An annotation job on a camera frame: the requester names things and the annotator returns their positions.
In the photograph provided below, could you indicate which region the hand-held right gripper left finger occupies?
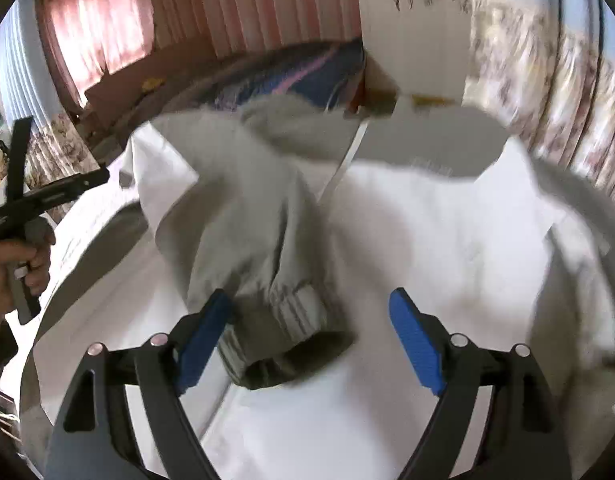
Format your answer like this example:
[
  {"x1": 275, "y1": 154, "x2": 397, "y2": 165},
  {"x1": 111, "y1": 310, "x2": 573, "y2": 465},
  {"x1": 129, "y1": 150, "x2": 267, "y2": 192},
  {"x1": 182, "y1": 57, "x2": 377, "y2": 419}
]
[{"x1": 45, "y1": 287, "x2": 236, "y2": 480}]

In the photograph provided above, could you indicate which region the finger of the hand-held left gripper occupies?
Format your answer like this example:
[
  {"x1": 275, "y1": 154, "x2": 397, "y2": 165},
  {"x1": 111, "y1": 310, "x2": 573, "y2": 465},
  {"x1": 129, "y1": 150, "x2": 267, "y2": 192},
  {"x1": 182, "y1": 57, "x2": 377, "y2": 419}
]
[
  {"x1": 18, "y1": 167, "x2": 111, "y2": 211},
  {"x1": 5, "y1": 117, "x2": 34, "y2": 206}
]

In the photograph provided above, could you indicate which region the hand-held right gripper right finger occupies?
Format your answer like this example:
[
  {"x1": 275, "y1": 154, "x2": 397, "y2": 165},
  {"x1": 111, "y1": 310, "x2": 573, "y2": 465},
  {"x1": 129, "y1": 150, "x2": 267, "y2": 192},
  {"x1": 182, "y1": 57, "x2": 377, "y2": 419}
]
[{"x1": 389, "y1": 287, "x2": 573, "y2": 480}]

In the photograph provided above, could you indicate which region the grey and white jacket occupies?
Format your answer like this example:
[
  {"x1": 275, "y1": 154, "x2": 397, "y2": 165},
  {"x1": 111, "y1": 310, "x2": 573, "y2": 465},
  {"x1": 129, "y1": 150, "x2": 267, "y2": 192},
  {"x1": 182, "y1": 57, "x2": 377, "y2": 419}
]
[{"x1": 20, "y1": 95, "x2": 615, "y2": 480}]

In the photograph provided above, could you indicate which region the person's left hand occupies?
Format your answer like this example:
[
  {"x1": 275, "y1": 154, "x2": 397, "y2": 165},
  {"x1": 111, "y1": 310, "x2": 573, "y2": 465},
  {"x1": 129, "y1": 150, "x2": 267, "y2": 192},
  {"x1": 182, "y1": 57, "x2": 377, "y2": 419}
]
[{"x1": 0, "y1": 237, "x2": 52, "y2": 318}]

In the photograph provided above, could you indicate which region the floral curtain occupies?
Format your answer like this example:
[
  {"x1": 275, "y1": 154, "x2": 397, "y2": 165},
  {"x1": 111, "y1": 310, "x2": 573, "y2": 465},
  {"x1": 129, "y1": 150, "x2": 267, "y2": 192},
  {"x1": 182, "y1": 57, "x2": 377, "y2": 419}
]
[
  {"x1": 462, "y1": 0, "x2": 615, "y2": 201},
  {"x1": 26, "y1": 124, "x2": 99, "y2": 188}
]

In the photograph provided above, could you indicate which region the pink window curtain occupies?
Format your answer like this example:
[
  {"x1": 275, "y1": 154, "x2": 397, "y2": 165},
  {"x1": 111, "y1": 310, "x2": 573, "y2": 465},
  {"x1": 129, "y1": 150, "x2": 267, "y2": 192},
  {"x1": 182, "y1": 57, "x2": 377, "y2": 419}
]
[{"x1": 36, "y1": 0, "x2": 157, "y2": 107}]

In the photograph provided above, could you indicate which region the bed with striped blanket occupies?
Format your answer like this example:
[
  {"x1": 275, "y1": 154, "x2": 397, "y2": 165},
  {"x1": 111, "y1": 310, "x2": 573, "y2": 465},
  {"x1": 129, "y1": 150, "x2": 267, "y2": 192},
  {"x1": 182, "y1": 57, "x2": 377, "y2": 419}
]
[{"x1": 112, "y1": 40, "x2": 369, "y2": 147}]

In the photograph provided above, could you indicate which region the white wardrobe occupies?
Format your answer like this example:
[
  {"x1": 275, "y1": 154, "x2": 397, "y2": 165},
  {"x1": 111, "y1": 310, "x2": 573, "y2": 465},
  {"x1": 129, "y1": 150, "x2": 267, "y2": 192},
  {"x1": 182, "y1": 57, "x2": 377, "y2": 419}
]
[{"x1": 345, "y1": 0, "x2": 475, "y2": 118}]

